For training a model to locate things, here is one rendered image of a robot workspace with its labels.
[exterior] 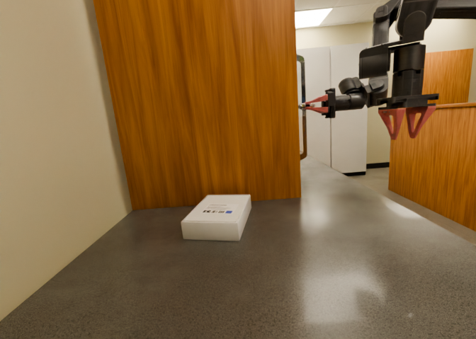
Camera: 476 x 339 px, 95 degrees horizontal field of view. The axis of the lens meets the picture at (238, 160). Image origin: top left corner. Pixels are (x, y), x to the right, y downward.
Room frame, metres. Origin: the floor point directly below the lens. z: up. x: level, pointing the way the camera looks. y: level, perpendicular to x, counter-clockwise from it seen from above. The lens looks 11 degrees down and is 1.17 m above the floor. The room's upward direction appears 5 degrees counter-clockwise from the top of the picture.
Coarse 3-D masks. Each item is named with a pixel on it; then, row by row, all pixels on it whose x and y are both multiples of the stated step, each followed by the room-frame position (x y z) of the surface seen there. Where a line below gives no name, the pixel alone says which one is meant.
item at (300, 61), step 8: (304, 64) 0.90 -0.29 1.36; (304, 72) 0.90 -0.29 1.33; (304, 80) 0.90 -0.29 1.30; (304, 88) 0.90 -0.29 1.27; (304, 96) 0.90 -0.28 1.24; (304, 112) 0.89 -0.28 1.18; (304, 120) 0.89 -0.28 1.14; (304, 128) 0.89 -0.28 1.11; (304, 136) 0.89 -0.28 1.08; (304, 144) 0.89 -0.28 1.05; (304, 152) 0.88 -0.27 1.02
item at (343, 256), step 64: (320, 192) 0.62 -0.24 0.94; (128, 256) 0.37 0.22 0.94; (192, 256) 0.35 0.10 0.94; (256, 256) 0.34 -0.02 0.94; (320, 256) 0.32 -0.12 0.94; (384, 256) 0.31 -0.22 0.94; (448, 256) 0.30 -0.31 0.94; (64, 320) 0.24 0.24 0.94; (128, 320) 0.23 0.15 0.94; (192, 320) 0.22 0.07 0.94; (256, 320) 0.22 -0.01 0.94; (320, 320) 0.21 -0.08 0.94; (384, 320) 0.20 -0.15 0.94; (448, 320) 0.20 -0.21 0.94
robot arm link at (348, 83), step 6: (348, 78) 0.84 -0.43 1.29; (354, 78) 0.84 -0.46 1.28; (342, 84) 0.84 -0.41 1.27; (348, 84) 0.82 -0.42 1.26; (354, 84) 0.82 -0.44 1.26; (360, 84) 0.81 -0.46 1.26; (372, 84) 0.75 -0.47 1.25; (378, 84) 0.74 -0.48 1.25; (384, 84) 0.74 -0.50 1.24; (342, 90) 0.83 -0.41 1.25; (348, 90) 0.81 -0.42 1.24; (366, 90) 0.76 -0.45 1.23; (372, 90) 0.75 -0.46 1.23; (378, 90) 0.74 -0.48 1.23; (366, 96) 0.77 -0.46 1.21; (366, 102) 0.79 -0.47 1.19
